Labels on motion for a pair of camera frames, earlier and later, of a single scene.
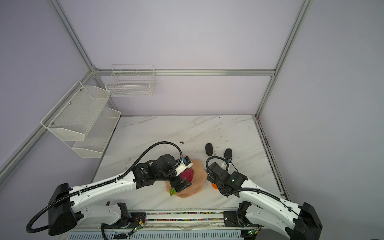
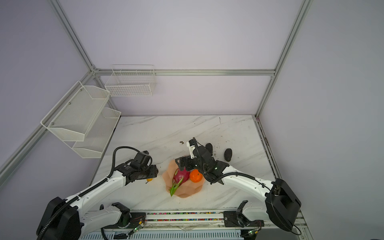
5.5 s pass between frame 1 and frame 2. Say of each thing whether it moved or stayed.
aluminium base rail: stayed
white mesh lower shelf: stayed
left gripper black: moved
